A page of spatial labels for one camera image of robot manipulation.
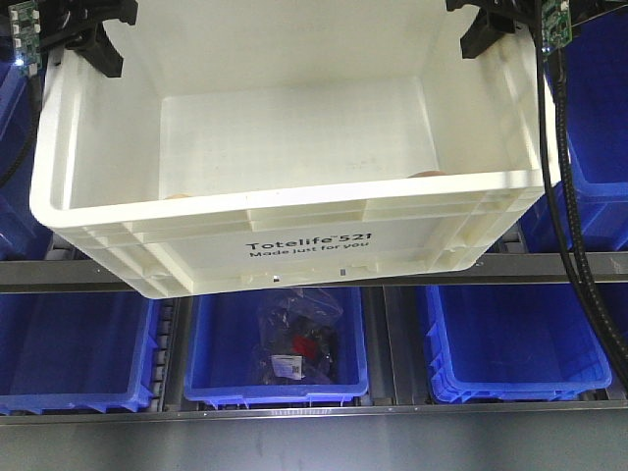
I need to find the white plastic tote box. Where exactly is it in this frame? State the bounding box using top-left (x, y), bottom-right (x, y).
top-left (29, 1), bottom-right (544, 298)

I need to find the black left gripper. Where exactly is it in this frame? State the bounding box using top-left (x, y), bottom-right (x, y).
top-left (38, 0), bottom-right (138, 78)

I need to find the green left circuit board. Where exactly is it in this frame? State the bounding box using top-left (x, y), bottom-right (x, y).
top-left (8, 1), bottom-right (42, 78)

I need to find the blue bin lower middle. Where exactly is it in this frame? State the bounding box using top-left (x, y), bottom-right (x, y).
top-left (183, 288), bottom-right (369, 409)

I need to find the roller track lower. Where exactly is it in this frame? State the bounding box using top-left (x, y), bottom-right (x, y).
top-left (148, 299), bottom-right (177, 412)

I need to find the black braided right cable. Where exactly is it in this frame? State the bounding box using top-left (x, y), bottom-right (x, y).
top-left (535, 28), bottom-right (628, 389)

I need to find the cream round plush toy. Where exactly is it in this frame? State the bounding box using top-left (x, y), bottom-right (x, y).
top-left (164, 193), bottom-right (190, 200)

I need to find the metal shelving rack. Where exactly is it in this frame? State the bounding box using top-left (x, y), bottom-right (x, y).
top-left (1, 276), bottom-right (627, 470)

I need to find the blue bin lower right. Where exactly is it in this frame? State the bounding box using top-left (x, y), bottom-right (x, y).
top-left (416, 284), bottom-right (612, 403)

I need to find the blue storage crate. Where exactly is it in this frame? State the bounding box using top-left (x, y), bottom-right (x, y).
top-left (1, 292), bottom-right (162, 415)

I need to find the green right circuit board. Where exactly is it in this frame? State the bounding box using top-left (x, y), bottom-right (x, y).
top-left (541, 0), bottom-right (573, 55)

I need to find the black left cable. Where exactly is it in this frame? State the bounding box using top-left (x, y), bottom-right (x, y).
top-left (0, 73), bottom-right (43, 187)

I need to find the pink round plush toy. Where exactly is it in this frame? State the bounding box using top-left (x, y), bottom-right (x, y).
top-left (408, 171), bottom-right (447, 179)

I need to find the green circuit board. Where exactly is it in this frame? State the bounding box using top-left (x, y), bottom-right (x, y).
top-left (541, 0), bottom-right (573, 55)
top-left (8, 1), bottom-right (42, 78)

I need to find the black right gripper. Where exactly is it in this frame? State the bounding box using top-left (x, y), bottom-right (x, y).
top-left (445, 0), bottom-right (628, 60)

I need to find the clear bag of parts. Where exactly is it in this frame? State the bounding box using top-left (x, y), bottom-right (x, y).
top-left (249, 288), bottom-right (343, 386)

